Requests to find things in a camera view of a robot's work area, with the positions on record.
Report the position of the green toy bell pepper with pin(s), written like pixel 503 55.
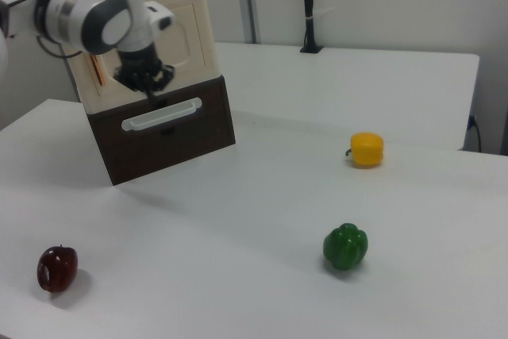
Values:
pixel 345 246

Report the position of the cream toy cabinet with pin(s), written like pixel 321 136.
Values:
pixel 89 97

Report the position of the yellow toy bell pepper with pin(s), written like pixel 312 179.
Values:
pixel 367 149

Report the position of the black pole with clamp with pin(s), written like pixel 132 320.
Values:
pixel 310 5

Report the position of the dark brown drawer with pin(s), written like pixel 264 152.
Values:
pixel 158 152

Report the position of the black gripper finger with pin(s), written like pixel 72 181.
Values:
pixel 152 95
pixel 167 75

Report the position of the dark red toy apple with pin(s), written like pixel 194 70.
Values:
pixel 57 269

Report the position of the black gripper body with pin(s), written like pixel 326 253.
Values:
pixel 139 61

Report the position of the cream cabinet door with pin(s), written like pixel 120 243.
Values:
pixel 190 37

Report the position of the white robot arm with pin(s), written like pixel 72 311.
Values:
pixel 103 5

